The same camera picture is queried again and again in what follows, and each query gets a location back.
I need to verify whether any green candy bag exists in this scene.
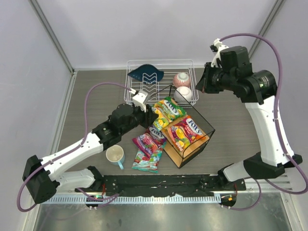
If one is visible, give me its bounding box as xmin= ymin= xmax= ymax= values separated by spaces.
xmin=152 ymin=97 xmax=187 ymax=131

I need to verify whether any purple berries candy bag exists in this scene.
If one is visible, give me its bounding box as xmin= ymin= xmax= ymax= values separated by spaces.
xmin=132 ymin=125 xmax=167 ymax=157

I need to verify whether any orange fruits candy bag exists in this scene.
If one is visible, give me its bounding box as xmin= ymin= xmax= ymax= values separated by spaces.
xmin=166 ymin=115 xmax=206 ymax=152

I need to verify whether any wooden two-tier wire shelf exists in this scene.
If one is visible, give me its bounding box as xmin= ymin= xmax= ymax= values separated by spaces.
xmin=161 ymin=96 xmax=215 ymax=168

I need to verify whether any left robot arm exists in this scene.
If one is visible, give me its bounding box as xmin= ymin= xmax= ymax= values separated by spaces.
xmin=22 ymin=104 xmax=158 ymax=204

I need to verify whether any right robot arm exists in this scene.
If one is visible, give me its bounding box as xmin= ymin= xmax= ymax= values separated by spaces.
xmin=195 ymin=45 xmax=303 ymax=184

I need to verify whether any teal mint candy bag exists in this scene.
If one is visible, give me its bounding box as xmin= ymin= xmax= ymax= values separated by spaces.
xmin=132 ymin=148 xmax=163 ymax=173

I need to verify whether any white bowl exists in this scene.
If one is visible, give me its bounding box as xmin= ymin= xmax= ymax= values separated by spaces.
xmin=174 ymin=86 xmax=193 ymax=102

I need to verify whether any pink patterned bowl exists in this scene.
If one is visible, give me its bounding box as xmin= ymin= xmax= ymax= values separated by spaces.
xmin=173 ymin=72 xmax=191 ymax=88

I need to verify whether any dark blue leaf plate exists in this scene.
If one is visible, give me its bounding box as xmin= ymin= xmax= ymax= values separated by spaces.
xmin=128 ymin=64 xmax=164 ymax=84

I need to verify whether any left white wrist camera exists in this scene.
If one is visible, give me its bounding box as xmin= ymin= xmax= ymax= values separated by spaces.
xmin=129 ymin=89 xmax=150 ymax=112

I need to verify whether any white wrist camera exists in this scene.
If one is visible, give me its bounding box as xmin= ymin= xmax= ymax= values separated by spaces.
xmin=129 ymin=89 xmax=150 ymax=112
xmin=210 ymin=38 xmax=229 ymax=67

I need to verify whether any white wire dish rack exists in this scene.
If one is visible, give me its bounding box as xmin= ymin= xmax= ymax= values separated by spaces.
xmin=125 ymin=59 xmax=199 ymax=107

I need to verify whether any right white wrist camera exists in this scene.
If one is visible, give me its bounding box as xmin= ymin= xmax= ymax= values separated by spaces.
xmin=210 ymin=38 xmax=229 ymax=67

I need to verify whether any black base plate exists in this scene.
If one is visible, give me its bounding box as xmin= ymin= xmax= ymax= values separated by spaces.
xmin=82 ymin=174 xmax=246 ymax=197

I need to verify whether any white slotted cable duct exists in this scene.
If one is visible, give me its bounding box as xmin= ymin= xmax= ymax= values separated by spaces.
xmin=43 ymin=194 xmax=221 ymax=205

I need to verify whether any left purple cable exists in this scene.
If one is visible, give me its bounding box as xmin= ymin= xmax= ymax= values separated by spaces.
xmin=16 ymin=82 xmax=135 ymax=212

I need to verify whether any purple cable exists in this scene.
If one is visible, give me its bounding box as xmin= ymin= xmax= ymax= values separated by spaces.
xmin=218 ymin=33 xmax=308 ymax=210
xmin=16 ymin=82 xmax=135 ymax=212

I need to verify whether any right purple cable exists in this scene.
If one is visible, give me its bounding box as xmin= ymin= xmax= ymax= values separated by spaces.
xmin=218 ymin=33 xmax=308 ymax=210

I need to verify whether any aluminium rail frame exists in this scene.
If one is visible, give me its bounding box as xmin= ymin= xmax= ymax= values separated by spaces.
xmin=28 ymin=0 xmax=308 ymax=231

